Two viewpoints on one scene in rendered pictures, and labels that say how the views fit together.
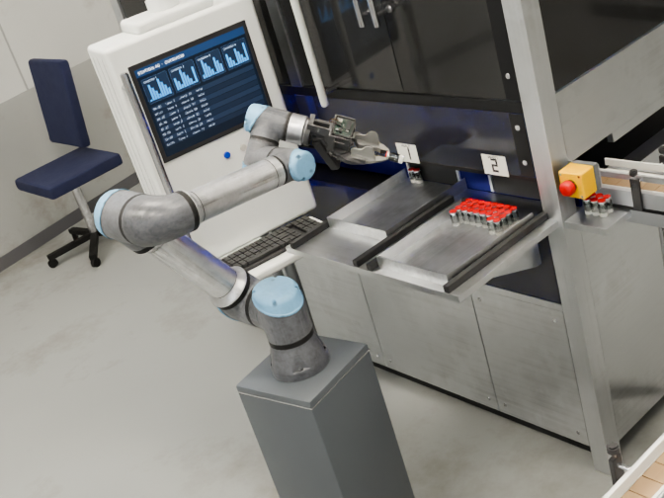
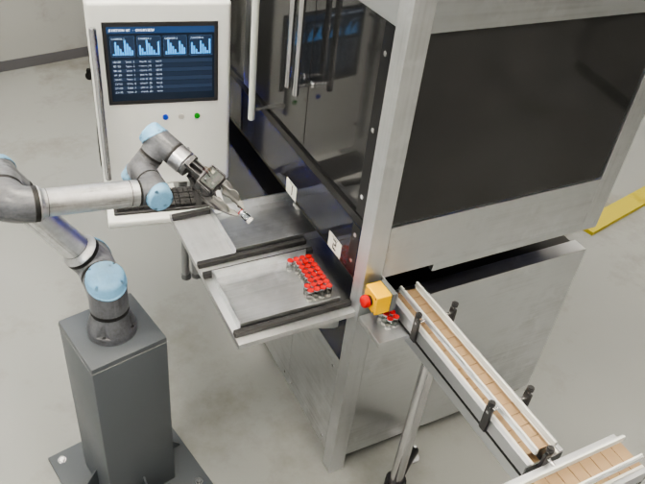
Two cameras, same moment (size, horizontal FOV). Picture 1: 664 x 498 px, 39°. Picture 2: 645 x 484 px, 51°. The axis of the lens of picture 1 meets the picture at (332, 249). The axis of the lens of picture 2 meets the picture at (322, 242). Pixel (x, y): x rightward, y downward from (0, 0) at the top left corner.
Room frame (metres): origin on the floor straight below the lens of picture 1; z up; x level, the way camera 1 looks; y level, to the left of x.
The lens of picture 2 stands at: (0.60, -0.53, 2.39)
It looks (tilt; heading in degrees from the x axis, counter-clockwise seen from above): 38 degrees down; 3
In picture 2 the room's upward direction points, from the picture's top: 7 degrees clockwise
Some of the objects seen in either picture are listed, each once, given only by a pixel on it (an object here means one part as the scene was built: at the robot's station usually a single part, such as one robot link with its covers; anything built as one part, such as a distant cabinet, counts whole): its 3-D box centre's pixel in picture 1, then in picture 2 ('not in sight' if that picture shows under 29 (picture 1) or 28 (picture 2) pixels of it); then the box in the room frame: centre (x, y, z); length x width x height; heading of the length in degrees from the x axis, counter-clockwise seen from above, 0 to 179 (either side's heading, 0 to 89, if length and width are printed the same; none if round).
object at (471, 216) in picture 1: (481, 218); (305, 278); (2.30, -0.41, 0.90); 0.18 x 0.02 x 0.05; 33
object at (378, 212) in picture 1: (396, 203); (266, 221); (2.59, -0.23, 0.90); 0.34 x 0.26 x 0.04; 124
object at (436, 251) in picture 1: (455, 239); (274, 287); (2.24, -0.32, 0.90); 0.34 x 0.26 x 0.04; 123
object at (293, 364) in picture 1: (295, 348); (110, 317); (2.05, 0.16, 0.84); 0.15 x 0.15 x 0.10
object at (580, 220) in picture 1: (601, 215); (387, 326); (2.18, -0.70, 0.87); 0.14 x 0.13 x 0.02; 124
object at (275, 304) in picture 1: (280, 308); (107, 288); (2.06, 0.17, 0.96); 0.13 x 0.12 x 0.14; 37
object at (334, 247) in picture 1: (423, 230); (267, 259); (2.41, -0.26, 0.87); 0.70 x 0.48 x 0.02; 34
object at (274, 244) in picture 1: (265, 248); (165, 198); (2.75, 0.20, 0.82); 0.40 x 0.14 x 0.02; 114
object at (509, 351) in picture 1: (441, 220); (332, 215); (3.33, -0.44, 0.44); 2.06 x 1.00 x 0.88; 34
